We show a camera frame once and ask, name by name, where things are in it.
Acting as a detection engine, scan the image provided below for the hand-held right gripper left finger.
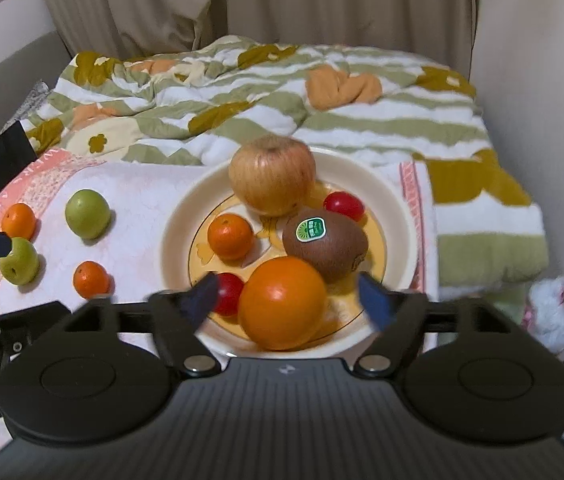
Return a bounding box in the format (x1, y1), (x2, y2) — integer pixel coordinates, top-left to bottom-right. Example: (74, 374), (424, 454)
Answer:
(62, 272), (223, 378)

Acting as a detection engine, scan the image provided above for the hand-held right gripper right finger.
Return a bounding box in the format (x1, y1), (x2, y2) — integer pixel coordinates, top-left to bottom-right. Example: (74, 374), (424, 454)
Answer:
(353, 271), (507, 376)

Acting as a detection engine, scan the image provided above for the red cherry tomato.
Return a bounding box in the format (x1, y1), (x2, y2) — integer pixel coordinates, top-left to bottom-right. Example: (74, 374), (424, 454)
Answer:
(212, 272), (245, 317)
(323, 191), (367, 222)

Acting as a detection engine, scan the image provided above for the green apple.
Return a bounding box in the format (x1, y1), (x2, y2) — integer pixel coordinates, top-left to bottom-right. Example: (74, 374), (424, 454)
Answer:
(65, 189), (112, 240)
(0, 237), (41, 287)

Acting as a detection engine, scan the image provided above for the cream plate with cartoon print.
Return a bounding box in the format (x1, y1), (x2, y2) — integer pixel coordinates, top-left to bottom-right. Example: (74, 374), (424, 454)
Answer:
(160, 146), (420, 359)

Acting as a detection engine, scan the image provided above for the brown kiwi with green sticker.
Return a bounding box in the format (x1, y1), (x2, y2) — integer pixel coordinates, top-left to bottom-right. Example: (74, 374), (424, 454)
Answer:
(282, 208), (369, 284)

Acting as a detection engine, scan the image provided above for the small orange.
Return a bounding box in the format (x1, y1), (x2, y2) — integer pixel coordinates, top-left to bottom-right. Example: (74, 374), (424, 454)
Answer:
(72, 260), (112, 298)
(207, 213), (255, 261)

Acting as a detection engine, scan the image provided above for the large orange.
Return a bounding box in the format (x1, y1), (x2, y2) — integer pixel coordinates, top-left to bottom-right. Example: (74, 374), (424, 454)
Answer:
(238, 256), (328, 352)

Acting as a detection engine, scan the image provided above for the yellow-red apple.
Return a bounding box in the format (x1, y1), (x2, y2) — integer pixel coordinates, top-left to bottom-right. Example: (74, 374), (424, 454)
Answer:
(228, 135), (317, 218)

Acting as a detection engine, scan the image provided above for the medium orange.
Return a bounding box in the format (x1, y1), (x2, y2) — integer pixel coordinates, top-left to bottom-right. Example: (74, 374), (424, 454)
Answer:
(1, 203), (37, 241)

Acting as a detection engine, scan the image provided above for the white and pink tablecloth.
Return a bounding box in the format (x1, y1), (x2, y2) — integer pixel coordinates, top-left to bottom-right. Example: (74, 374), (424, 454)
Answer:
(0, 150), (440, 458)

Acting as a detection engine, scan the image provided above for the grey headboard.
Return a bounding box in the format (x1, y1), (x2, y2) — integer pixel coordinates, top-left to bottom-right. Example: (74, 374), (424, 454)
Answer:
(0, 30), (75, 148)

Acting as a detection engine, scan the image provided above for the white plastic bag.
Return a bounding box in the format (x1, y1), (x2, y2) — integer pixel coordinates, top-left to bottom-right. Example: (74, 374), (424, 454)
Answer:
(522, 276), (564, 356)

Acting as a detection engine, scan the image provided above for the green and white floral blanket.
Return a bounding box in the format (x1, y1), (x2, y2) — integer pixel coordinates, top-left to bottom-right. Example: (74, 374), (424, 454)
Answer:
(0, 35), (550, 291)

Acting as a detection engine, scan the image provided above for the beige curtain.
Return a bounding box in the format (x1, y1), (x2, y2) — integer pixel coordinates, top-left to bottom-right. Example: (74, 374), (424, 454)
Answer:
(32, 0), (480, 68)

